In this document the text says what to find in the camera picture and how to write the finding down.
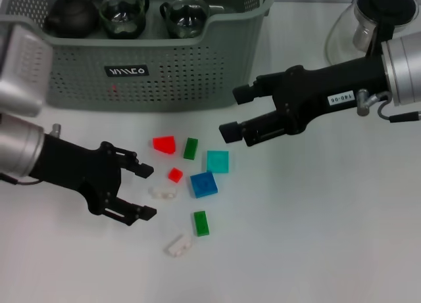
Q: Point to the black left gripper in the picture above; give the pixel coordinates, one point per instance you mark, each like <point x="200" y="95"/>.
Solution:
<point x="82" y="171"/>

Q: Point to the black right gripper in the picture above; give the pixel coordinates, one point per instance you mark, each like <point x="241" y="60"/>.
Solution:
<point x="322" y="89"/>

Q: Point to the white toy brick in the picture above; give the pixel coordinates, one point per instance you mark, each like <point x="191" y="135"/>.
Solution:
<point x="163" y="192"/>
<point x="179" y="246"/>

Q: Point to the small red square block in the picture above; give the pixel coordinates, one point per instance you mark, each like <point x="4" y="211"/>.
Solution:
<point x="175" y="175"/>

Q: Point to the red sloped toy block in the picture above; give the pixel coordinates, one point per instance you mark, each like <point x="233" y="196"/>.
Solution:
<point x="164" y="143"/>

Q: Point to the green toy brick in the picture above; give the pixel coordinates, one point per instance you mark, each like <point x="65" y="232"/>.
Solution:
<point x="190" y="148"/>
<point x="201" y="224"/>

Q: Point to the glass teacup with black holder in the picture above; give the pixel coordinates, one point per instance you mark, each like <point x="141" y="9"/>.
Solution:
<point x="184" y="17"/>
<point x="123" y="17"/>

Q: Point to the grey-green perforated storage bin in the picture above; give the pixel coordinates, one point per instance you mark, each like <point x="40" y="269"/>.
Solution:
<point x="197" y="69"/>

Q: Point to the teal square toy plate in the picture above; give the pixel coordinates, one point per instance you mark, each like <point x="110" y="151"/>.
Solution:
<point x="218" y="161"/>

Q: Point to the blue square toy plate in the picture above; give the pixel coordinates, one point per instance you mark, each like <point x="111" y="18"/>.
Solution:
<point x="204" y="184"/>

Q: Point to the black clay teapot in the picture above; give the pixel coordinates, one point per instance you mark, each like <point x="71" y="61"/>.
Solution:
<point x="74" y="15"/>

